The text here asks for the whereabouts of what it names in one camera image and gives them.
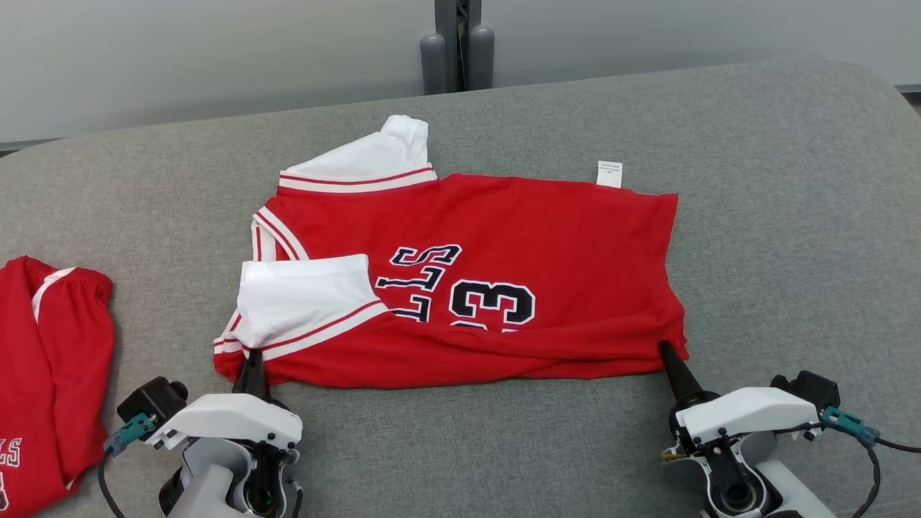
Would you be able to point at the grey partition foot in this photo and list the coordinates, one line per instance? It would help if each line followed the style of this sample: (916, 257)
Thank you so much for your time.
(433, 68)
(482, 61)

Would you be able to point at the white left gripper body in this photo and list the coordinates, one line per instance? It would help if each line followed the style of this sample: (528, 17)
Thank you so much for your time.
(230, 421)

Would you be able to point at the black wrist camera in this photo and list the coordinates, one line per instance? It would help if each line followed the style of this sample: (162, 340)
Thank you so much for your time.
(151, 399)
(813, 388)

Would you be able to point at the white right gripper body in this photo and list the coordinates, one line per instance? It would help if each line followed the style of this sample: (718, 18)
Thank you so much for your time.
(748, 414)

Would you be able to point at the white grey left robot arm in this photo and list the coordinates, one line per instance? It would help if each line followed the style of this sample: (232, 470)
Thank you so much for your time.
(205, 496)

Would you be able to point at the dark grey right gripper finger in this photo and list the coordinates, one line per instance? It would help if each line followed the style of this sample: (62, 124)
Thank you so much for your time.
(680, 374)

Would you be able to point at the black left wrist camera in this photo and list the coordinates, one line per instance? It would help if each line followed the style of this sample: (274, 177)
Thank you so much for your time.
(151, 399)

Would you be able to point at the red Bulls jersey white sleeves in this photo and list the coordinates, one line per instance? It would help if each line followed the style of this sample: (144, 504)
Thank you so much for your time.
(540, 252)

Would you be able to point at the grey partition base rail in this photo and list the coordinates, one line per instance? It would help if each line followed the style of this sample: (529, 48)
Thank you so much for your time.
(29, 145)

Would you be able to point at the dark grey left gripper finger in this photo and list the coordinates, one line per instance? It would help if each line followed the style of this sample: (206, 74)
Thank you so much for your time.
(253, 374)

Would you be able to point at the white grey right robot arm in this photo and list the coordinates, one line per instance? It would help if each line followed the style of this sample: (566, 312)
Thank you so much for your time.
(799, 496)

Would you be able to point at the red Bulls shorts white stripe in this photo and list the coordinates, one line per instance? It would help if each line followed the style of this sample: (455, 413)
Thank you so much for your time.
(57, 360)

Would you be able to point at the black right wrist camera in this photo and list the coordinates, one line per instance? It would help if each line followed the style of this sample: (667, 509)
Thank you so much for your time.
(813, 388)

